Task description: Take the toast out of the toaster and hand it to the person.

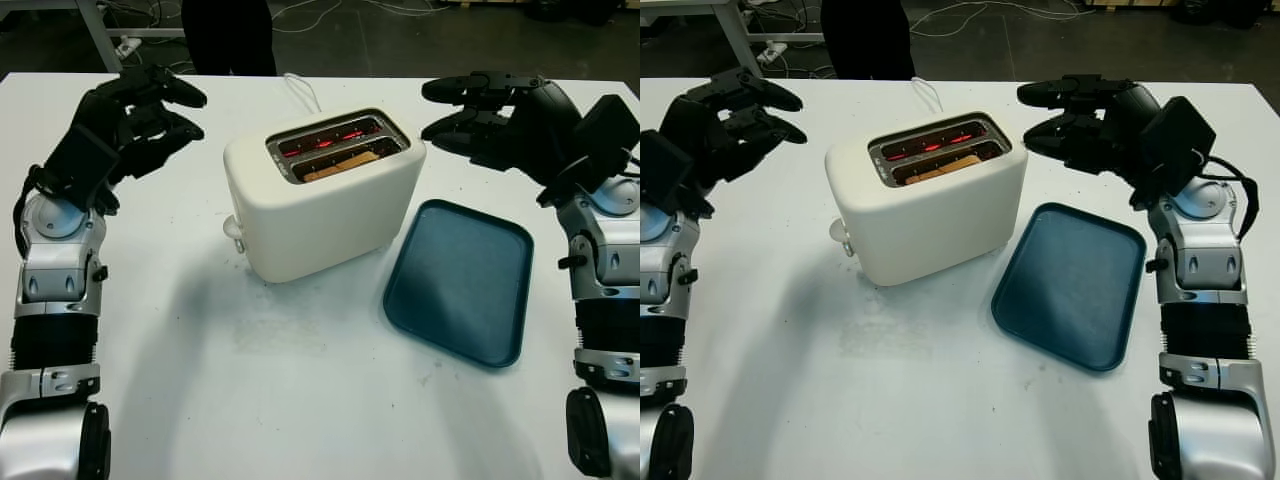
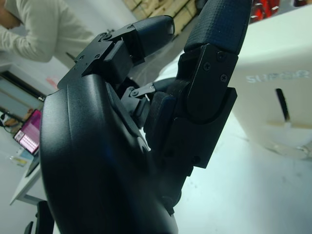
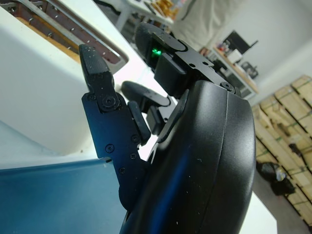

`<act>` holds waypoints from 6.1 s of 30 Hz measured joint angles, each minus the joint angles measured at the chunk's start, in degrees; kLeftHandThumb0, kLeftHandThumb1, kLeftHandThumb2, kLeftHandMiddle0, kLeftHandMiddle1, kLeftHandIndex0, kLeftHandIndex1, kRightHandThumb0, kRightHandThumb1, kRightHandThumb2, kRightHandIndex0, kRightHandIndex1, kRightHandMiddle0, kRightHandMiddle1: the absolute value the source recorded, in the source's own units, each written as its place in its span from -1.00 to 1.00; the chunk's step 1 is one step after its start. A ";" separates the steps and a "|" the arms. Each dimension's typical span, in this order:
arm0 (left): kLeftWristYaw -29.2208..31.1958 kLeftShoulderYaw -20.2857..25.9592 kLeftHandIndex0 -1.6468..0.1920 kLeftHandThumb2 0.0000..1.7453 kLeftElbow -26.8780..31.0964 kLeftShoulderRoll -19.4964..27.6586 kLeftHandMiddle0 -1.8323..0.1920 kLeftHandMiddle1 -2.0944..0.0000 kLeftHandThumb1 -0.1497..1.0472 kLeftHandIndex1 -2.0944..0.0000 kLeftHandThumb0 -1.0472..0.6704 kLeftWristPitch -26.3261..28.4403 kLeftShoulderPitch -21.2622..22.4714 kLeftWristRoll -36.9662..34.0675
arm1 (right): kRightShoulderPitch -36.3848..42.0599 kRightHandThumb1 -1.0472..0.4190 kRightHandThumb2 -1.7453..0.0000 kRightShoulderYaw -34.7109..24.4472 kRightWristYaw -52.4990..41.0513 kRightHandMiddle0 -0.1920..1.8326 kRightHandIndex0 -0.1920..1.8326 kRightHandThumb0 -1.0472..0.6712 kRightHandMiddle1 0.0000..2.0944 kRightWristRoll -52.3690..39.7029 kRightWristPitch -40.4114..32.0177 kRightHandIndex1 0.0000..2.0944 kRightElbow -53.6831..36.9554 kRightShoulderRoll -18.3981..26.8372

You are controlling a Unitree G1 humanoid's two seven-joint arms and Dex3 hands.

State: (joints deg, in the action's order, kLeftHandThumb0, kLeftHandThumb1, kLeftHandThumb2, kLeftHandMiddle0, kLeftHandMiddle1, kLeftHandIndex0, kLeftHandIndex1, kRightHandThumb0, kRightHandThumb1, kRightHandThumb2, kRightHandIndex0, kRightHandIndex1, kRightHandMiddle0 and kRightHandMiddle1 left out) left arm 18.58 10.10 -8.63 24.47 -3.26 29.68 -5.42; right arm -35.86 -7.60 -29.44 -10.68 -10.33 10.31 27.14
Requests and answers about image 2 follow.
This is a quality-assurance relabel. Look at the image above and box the black office chair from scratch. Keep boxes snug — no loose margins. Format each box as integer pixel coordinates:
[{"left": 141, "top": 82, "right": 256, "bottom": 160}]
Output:
[{"left": 24, "top": 199, "right": 55, "bottom": 234}]

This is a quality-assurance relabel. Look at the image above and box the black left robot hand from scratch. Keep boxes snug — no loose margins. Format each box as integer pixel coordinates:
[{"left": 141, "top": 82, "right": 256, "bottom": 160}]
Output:
[{"left": 39, "top": 0, "right": 251, "bottom": 234}]

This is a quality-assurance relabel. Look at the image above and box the person in white sweater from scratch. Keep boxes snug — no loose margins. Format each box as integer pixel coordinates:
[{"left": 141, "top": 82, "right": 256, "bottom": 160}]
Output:
[{"left": 0, "top": 0, "right": 96, "bottom": 66}]

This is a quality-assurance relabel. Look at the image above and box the laptop computer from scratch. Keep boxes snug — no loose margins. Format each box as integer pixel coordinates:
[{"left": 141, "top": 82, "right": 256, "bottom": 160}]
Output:
[{"left": 13, "top": 109, "right": 42, "bottom": 176}]

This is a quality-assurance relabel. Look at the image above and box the wooden pallet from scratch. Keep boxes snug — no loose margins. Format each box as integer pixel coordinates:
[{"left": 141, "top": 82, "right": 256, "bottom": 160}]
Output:
[{"left": 123, "top": 0, "right": 198, "bottom": 35}]

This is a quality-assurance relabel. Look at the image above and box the white two-slot toaster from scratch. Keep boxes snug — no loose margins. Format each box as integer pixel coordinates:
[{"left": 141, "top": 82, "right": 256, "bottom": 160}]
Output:
[{"left": 156, "top": 15, "right": 312, "bottom": 161}]

